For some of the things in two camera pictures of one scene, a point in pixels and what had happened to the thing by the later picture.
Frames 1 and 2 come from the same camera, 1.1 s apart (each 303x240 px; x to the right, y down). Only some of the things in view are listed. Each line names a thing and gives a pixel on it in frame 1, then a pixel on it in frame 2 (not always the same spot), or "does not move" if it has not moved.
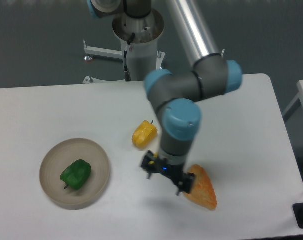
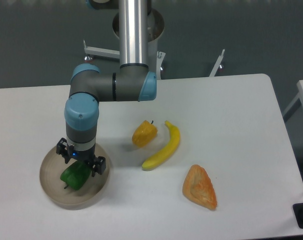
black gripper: x=174 y=171 to x=97 y=164
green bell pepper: x=76 y=174 does not move
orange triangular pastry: x=202 y=192 does not move
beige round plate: x=62 y=155 does not move
